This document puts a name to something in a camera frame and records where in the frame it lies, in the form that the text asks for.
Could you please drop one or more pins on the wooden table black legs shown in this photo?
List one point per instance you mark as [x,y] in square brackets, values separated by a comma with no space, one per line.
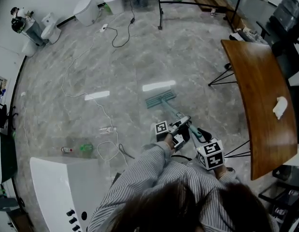
[265,93]

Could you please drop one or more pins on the white bin purple lid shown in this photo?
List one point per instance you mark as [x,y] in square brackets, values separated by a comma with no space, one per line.
[114,2]

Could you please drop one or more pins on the white cabinet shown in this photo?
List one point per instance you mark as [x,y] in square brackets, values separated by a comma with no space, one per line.
[55,185]

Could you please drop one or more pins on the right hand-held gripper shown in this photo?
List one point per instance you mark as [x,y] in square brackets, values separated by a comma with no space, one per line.
[212,156]

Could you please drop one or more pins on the person's right forearm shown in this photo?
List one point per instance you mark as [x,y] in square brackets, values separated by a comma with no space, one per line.
[226,176]

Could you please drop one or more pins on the black office chair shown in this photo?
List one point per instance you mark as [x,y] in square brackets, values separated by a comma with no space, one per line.
[287,20]

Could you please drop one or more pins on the teal mop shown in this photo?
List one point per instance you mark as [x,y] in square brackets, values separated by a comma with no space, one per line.
[160,99]

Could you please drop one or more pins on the black metal shelf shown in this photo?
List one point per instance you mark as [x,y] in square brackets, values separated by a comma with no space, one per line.
[284,202]

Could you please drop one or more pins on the grey crumpled clothes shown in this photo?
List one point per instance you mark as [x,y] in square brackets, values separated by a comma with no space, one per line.
[248,35]

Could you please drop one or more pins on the person's striped shirt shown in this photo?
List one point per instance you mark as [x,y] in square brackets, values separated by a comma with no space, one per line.
[178,175]

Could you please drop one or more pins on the white cylindrical bin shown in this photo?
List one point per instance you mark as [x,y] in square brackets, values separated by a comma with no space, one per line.
[85,10]

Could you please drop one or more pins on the white toilet with tank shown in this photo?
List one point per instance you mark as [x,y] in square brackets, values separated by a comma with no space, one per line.
[50,29]

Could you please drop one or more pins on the green bag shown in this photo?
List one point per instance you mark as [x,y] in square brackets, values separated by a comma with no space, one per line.
[107,7]

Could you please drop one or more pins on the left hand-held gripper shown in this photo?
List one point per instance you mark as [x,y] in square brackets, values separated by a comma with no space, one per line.
[179,136]

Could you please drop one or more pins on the white power strip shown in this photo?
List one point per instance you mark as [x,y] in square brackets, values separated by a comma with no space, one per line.
[104,27]

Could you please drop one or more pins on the white crumpled cloth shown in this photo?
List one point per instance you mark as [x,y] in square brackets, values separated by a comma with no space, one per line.
[280,107]

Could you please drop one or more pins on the black metal rack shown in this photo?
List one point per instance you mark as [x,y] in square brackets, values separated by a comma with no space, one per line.
[160,8]

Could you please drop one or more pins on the clear plastic bottle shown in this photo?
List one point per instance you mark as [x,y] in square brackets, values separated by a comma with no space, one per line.
[107,130]

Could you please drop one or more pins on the grey marble floor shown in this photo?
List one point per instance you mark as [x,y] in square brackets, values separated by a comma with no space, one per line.
[163,57]

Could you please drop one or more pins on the person's left forearm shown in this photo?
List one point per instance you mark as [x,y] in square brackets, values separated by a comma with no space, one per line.
[149,161]

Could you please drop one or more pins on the green plastic bottle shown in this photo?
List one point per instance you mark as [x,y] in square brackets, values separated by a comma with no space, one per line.
[86,148]

